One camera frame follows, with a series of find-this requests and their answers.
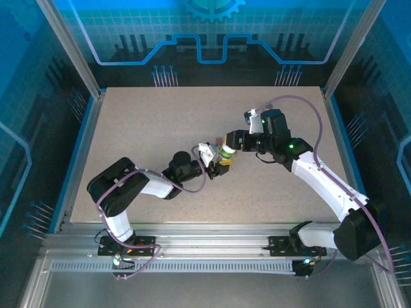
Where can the white bottle green cap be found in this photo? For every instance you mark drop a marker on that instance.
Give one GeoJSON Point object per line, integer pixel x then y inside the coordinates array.
{"type": "Point", "coordinates": [228, 150]}

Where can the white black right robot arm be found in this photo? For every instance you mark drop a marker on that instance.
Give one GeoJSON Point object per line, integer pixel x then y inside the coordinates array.
{"type": "Point", "coordinates": [321, 179]}

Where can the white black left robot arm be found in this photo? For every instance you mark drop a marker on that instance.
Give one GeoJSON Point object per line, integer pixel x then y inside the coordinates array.
{"type": "Point", "coordinates": [155, 187]}

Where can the blue table edge strip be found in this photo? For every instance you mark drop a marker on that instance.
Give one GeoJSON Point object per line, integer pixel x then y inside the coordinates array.
{"type": "Point", "coordinates": [82, 134]}
{"type": "Point", "coordinates": [347, 134]}

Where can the small lit circuit board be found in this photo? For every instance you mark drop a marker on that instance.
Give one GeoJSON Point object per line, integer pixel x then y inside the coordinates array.
{"type": "Point", "coordinates": [306, 263]}
{"type": "Point", "coordinates": [117, 259]}

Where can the blue printed side panel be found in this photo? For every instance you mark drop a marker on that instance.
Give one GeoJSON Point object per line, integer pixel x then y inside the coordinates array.
{"type": "Point", "coordinates": [19, 96]}
{"type": "Point", "coordinates": [395, 96]}

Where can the grey metal shelf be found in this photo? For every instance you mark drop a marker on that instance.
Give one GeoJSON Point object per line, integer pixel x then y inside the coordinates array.
{"type": "Point", "coordinates": [205, 292]}

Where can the blue printed back panel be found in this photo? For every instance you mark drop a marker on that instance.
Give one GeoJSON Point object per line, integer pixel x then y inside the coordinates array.
{"type": "Point", "coordinates": [144, 19]}

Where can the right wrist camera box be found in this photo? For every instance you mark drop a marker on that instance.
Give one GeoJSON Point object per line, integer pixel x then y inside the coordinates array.
{"type": "Point", "coordinates": [255, 123]}

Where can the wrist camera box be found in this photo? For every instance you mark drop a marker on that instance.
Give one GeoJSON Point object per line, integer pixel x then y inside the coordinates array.
{"type": "Point", "coordinates": [255, 123]}
{"type": "Point", "coordinates": [205, 149]}

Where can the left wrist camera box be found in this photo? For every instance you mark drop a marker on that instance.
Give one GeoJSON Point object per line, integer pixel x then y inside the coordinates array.
{"type": "Point", "coordinates": [205, 149]}

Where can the aluminium side rail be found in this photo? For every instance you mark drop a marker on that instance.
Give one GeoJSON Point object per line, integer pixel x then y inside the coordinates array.
{"type": "Point", "coordinates": [90, 134]}
{"type": "Point", "coordinates": [337, 134]}

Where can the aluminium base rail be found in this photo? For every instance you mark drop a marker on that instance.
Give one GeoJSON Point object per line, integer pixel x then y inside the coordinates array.
{"type": "Point", "coordinates": [208, 235]}

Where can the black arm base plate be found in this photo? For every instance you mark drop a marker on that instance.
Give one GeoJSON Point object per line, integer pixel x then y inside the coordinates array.
{"type": "Point", "coordinates": [279, 245]}
{"type": "Point", "coordinates": [144, 241]}

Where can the aluminium frame post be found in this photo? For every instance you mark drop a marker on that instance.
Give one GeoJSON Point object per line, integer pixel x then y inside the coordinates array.
{"type": "Point", "coordinates": [349, 51]}
{"type": "Point", "coordinates": [75, 51]}

